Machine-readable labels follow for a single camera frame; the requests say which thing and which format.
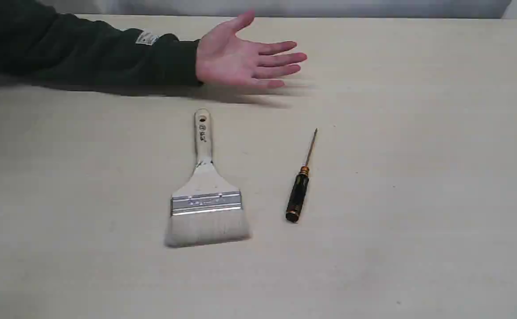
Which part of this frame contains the open human hand palm up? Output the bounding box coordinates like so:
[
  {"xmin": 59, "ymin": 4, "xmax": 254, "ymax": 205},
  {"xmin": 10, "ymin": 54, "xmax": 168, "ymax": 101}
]
[{"xmin": 195, "ymin": 11, "xmax": 308, "ymax": 89}]

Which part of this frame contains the wide paintbrush with pale handle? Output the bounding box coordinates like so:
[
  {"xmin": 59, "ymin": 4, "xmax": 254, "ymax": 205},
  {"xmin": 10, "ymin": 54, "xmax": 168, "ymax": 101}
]
[{"xmin": 164, "ymin": 109, "xmax": 251, "ymax": 248}]

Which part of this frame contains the black orange precision screwdriver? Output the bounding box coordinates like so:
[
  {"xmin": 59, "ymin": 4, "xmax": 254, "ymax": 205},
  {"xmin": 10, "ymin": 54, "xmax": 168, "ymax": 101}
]
[{"xmin": 285, "ymin": 128, "xmax": 318, "ymax": 223}]

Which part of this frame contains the dark green sleeved forearm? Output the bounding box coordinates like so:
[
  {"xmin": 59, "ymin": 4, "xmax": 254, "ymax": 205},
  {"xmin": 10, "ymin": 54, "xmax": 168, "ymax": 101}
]
[{"xmin": 0, "ymin": 0, "xmax": 200, "ymax": 86}]

